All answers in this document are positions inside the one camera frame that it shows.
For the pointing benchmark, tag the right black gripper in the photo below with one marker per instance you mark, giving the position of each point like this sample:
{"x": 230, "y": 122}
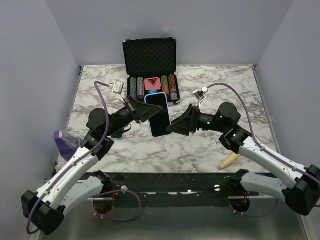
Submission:
{"x": 187, "y": 122}

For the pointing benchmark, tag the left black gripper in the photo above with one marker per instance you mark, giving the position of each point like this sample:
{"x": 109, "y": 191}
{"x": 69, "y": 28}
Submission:
{"x": 143, "y": 111}

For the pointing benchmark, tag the light blue phone case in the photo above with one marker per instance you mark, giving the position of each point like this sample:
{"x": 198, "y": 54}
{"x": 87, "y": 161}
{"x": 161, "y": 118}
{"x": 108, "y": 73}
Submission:
{"x": 160, "y": 137}

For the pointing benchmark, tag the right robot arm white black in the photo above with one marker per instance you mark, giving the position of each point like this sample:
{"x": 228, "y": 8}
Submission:
{"x": 295, "y": 184}

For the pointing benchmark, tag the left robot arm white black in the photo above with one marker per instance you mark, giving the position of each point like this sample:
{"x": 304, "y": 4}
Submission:
{"x": 46, "y": 207}

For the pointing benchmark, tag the black aluminium poker chip case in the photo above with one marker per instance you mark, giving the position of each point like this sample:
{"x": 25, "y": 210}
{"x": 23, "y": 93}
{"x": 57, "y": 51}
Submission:
{"x": 153, "y": 58}

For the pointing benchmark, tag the blue dealer button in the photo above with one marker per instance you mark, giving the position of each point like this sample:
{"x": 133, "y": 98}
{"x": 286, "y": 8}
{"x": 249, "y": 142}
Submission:
{"x": 152, "y": 91}

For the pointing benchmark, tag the pink card deck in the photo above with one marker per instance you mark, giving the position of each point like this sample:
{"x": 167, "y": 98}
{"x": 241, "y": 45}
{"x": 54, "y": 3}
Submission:
{"x": 152, "y": 83}

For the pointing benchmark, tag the purple plastic card holder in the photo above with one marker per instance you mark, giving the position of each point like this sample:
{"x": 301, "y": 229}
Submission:
{"x": 67, "y": 143}

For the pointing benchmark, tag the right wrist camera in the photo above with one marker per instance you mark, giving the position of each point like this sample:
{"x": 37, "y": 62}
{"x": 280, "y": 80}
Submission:
{"x": 200, "y": 95}

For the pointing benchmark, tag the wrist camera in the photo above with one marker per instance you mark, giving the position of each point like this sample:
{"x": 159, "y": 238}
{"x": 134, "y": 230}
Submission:
{"x": 116, "y": 89}
{"x": 200, "y": 95}

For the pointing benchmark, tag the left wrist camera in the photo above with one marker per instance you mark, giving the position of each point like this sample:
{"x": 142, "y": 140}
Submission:
{"x": 116, "y": 89}

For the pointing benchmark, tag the beige wooden handle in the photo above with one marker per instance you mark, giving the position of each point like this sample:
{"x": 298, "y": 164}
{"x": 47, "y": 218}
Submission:
{"x": 228, "y": 161}

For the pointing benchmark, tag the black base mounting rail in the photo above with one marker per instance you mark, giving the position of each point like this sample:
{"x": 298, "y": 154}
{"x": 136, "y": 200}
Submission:
{"x": 171, "y": 190}

